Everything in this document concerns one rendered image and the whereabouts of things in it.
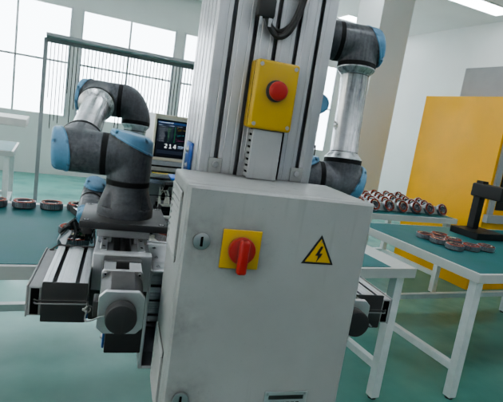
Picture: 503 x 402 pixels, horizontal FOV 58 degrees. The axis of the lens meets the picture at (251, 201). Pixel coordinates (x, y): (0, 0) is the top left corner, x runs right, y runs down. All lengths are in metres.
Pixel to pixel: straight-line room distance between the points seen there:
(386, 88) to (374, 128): 0.50
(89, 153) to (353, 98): 0.77
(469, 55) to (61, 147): 7.33
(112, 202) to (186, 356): 0.56
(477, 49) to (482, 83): 2.42
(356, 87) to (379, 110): 4.54
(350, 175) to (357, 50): 0.37
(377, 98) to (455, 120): 1.02
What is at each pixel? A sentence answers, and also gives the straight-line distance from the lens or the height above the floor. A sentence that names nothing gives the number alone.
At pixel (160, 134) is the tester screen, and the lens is 2.10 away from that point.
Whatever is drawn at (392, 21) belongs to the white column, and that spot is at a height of 2.78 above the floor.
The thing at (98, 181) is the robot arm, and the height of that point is 1.05.
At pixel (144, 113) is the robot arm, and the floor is 1.32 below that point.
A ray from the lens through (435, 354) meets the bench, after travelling 2.99.
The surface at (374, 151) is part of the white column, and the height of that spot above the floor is 1.22.
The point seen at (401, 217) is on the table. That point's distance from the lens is 4.19.
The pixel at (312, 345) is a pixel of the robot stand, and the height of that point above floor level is 0.95.
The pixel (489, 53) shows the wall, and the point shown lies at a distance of 7.89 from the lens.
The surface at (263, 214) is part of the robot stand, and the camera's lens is 0.77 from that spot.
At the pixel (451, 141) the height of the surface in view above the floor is 1.47.
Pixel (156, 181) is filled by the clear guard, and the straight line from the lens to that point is 1.87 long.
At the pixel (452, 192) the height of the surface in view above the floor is 0.93.
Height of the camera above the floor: 1.34
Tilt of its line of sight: 10 degrees down
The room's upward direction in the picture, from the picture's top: 9 degrees clockwise
